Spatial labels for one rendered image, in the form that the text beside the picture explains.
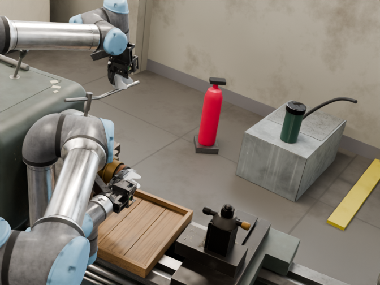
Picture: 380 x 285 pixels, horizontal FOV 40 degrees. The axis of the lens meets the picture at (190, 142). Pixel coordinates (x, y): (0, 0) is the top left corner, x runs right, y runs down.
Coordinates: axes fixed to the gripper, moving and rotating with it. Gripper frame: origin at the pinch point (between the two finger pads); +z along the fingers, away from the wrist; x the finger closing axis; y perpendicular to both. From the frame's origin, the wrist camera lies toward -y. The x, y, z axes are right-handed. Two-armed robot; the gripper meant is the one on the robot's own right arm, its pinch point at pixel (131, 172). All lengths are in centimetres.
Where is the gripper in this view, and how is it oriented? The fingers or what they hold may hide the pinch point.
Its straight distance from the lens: 181.9
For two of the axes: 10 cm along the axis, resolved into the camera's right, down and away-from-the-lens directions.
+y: 8.9, 3.2, -3.2
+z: 4.3, -4.1, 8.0
